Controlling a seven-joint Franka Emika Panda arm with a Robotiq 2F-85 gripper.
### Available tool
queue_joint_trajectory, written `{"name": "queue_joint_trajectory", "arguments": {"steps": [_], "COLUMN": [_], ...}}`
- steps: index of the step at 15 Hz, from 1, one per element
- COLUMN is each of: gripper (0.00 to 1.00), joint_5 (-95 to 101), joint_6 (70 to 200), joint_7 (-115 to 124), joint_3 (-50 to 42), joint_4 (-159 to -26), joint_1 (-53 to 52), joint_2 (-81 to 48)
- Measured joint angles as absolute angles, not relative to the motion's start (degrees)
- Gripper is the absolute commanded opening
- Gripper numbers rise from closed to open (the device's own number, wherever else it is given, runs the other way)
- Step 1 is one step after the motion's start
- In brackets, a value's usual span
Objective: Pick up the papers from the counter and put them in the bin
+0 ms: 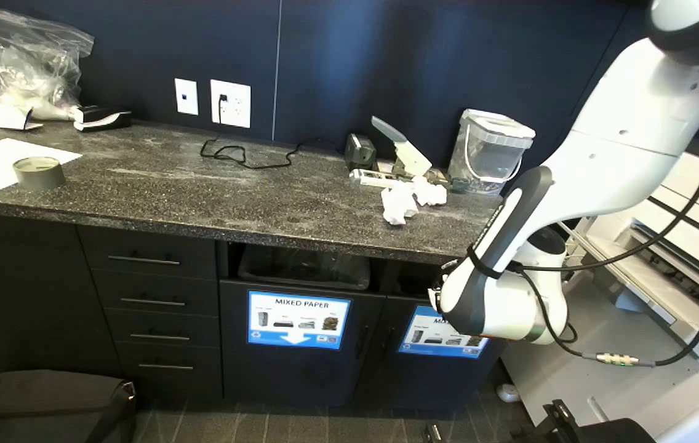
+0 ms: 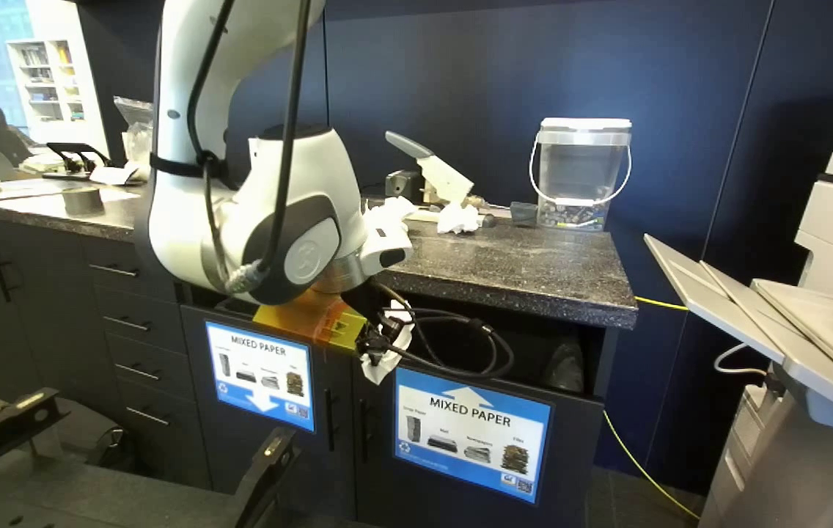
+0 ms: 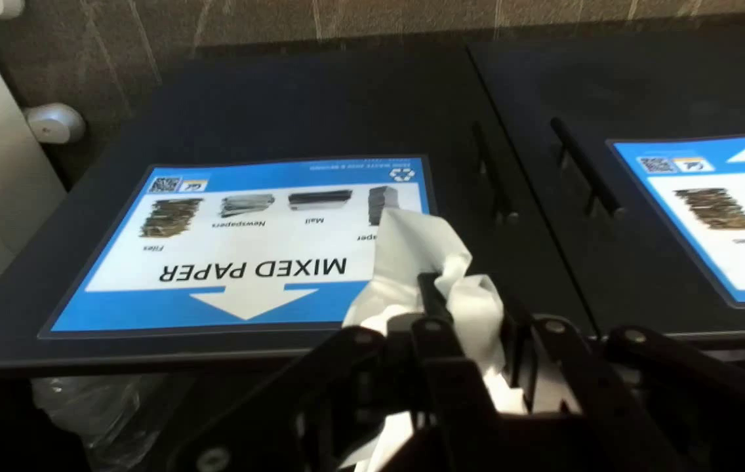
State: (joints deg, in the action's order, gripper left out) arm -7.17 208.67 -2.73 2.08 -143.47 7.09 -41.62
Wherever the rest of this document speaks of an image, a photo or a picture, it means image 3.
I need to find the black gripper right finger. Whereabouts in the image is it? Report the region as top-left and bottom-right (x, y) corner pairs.
(511, 300), (745, 472)

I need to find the white round door stop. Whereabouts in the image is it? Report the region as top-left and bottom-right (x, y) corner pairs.
(23, 101), (90, 147)

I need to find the bin with black liner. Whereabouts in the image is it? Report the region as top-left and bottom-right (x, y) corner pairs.
(30, 371), (174, 456)

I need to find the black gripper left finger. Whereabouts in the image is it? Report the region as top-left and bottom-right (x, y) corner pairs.
(166, 273), (515, 472)

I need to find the black bin door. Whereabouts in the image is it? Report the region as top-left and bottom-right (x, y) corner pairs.
(468, 25), (745, 343)
(0, 42), (605, 376)

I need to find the white paper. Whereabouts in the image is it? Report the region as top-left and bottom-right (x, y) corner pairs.
(335, 206), (533, 472)

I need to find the blue mixed paper sign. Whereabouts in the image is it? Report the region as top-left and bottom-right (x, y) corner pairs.
(37, 156), (436, 338)
(605, 130), (745, 309)

